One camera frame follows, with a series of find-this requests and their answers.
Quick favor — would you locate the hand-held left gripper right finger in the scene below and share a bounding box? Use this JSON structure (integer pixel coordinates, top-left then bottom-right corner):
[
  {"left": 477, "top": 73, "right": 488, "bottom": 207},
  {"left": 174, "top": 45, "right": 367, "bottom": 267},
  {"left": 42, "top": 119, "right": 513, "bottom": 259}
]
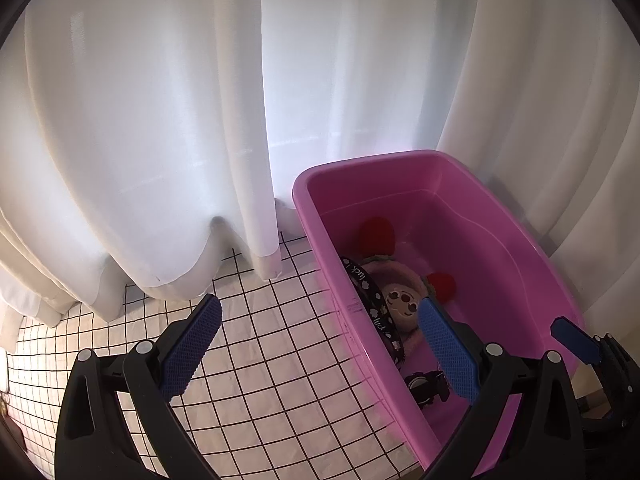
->
[{"left": 417, "top": 297, "right": 586, "bottom": 480}]

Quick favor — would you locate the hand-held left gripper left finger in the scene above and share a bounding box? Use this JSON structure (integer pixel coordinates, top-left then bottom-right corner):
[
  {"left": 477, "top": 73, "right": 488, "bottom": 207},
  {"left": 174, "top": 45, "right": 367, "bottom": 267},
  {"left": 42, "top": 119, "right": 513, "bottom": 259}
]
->
[{"left": 54, "top": 294, "right": 223, "bottom": 480}]

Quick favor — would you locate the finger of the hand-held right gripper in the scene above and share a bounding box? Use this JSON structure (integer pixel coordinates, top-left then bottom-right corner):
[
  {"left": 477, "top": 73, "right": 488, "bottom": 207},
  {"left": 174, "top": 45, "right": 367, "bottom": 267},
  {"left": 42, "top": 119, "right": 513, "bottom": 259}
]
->
[{"left": 550, "top": 316, "right": 613, "bottom": 366}]

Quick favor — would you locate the black flower print choker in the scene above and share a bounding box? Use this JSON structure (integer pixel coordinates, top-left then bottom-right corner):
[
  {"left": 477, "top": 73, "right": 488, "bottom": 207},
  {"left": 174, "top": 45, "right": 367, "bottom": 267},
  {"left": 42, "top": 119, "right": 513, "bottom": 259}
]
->
[{"left": 342, "top": 257, "right": 407, "bottom": 372}]

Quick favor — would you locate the plush toy with red ears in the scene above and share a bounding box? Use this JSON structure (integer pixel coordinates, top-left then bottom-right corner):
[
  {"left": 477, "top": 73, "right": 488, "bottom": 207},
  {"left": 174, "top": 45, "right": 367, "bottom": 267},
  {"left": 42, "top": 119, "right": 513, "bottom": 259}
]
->
[{"left": 356, "top": 216, "right": 458, "bottom": 361}]

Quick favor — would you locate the pink plastic tub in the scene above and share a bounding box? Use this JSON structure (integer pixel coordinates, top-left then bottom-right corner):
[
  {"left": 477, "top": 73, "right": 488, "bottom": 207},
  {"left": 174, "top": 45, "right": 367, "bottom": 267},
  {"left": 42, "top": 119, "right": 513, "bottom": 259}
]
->
[{"left": 292, "top": 150, "right": 587, "bottom": 477}]

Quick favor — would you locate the white checked tablecloth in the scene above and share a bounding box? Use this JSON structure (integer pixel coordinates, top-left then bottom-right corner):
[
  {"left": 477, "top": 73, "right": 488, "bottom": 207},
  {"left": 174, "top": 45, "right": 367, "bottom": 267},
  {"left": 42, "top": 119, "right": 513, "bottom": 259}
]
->
[{"left": 0, "top": 232, "right": 426, "bottom": 480}]

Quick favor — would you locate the white curtain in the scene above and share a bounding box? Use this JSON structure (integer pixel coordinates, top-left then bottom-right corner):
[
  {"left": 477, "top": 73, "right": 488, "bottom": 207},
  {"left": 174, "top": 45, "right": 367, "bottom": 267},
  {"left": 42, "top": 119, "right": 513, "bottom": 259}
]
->
[{"left": 0, "top": 0, "right": 640, "bottom": 331}]

